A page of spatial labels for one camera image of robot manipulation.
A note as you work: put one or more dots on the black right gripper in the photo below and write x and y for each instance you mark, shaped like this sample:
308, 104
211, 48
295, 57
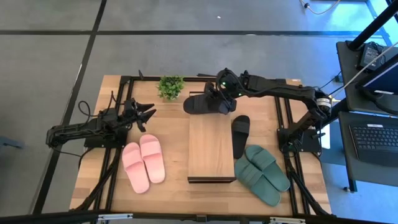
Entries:
228, 82

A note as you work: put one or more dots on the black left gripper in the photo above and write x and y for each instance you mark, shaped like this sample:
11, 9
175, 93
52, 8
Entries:
132, 110

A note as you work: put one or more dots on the black slide sandal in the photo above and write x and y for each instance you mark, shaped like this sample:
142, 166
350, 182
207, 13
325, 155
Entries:
240, 137
194, 104

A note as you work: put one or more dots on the pink slide sandal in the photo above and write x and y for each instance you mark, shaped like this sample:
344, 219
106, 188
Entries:
154, 168
135, 174

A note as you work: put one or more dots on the green slide sandal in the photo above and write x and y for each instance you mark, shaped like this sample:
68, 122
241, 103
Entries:
258, 183
270, 169

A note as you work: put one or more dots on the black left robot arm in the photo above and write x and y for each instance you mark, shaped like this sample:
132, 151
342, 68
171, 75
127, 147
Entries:
77, 129

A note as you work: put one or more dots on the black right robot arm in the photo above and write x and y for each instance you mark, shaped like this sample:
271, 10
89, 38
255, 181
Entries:
280, 88

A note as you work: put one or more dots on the green potted plant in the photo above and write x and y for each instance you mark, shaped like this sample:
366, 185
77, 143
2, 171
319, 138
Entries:
170, 88

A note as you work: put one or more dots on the white paper sheet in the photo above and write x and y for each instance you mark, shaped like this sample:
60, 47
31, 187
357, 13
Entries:
326, 140

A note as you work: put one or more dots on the black side desk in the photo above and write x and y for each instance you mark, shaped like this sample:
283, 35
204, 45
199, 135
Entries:
345, 77
345, 149

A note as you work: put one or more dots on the black rig crossbar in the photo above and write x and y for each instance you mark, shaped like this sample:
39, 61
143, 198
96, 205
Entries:
62, 216

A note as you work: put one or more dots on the black power adapter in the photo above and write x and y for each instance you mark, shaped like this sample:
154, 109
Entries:
369, 56

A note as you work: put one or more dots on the black laptop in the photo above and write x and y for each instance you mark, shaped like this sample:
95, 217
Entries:
373, 140

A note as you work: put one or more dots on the black monitor with stand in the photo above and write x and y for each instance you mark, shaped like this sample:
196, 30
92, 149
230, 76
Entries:
382, 81

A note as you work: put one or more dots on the black diagonal pole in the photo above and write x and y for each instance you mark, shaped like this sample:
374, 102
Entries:
373, 26

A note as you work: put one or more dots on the black aluminium table frame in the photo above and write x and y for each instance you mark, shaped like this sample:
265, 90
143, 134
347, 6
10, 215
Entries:
146, 79

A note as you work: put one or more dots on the black frame clamp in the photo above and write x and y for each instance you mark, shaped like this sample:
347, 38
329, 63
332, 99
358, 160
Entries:
141, 75

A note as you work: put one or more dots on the wooden shelf with black frame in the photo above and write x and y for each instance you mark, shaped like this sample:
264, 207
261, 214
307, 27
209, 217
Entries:
211, 146

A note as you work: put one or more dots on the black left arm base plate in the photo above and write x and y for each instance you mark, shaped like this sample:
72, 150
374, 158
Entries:
93, 141

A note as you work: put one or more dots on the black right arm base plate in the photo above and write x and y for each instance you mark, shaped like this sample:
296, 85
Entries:
311, 146

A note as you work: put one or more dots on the silver metal bracket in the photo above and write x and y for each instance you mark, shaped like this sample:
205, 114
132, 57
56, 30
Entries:
287, 220
115, 216

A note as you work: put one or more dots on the black camera bracket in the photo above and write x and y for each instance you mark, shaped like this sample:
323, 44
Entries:
201, 218

